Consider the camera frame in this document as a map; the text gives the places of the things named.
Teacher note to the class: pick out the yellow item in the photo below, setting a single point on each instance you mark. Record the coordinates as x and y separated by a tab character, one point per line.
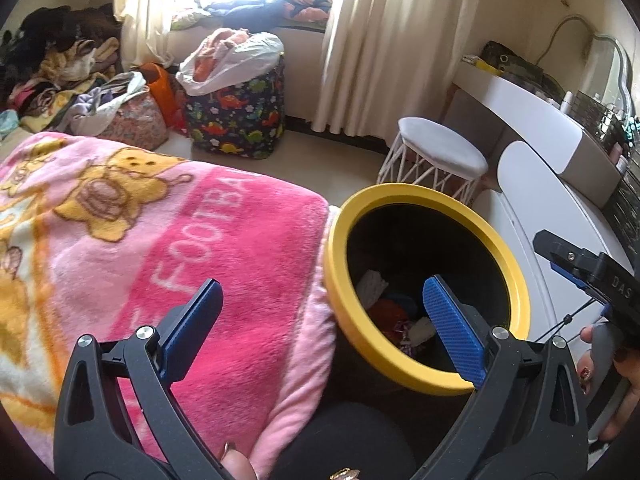
482	62

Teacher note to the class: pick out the black yellow-rimmed trash can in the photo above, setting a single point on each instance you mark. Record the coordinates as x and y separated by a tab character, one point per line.
415	240

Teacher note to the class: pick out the pink printed blanket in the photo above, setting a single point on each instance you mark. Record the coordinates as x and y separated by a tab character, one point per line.
200	240

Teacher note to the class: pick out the person's right hand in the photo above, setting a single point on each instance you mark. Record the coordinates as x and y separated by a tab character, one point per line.
627	385

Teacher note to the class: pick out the gold ornament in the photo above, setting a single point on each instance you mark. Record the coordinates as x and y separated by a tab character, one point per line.
345	474

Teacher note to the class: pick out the dinosaur print storage bag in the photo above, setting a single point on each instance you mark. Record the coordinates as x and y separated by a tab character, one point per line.
235	120

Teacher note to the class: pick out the mirror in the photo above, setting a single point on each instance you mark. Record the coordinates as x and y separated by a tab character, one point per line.
612	70

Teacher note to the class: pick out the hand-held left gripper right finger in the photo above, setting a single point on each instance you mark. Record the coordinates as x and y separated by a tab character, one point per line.
452	330

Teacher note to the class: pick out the heap of jackets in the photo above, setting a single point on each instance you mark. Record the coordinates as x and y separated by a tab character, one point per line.
260	7

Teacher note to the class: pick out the dark camouflage bag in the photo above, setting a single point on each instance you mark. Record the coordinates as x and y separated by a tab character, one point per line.
510	60

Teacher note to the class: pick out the pink floral bag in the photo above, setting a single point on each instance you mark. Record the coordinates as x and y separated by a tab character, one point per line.
137	122

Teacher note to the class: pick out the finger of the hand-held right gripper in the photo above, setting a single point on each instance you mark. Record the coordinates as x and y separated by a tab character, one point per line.
567	257

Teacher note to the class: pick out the cream curtain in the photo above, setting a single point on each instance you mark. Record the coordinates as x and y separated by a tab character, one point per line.
400	45
150	10

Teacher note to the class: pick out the red plastic bag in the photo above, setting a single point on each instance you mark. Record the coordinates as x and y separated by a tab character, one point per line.
390	315

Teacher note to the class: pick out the pile of dark clothes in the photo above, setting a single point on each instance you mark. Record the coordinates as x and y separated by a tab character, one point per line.
65	60

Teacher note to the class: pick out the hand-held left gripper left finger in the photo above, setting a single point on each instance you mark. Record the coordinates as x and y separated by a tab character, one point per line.
192	325

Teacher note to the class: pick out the white bottle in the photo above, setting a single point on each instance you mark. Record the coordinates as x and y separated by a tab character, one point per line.
567	101

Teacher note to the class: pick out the orange bag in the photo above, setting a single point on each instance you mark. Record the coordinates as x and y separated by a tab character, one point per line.
162	92

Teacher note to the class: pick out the person's left hand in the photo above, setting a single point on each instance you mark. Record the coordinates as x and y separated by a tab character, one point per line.
242	467

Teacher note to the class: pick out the purple candy wrapper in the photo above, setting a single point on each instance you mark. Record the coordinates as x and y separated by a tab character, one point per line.
402	335

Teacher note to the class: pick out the white stool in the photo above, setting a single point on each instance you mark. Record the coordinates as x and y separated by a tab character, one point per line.
440	150

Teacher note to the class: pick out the white plastic bag of clothes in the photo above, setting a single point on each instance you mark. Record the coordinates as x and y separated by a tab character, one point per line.
250	57

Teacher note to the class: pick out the light blue garment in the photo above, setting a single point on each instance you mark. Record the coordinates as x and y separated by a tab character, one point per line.
9	125

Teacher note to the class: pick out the white grey garment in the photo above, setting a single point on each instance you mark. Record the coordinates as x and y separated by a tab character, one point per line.
105	102

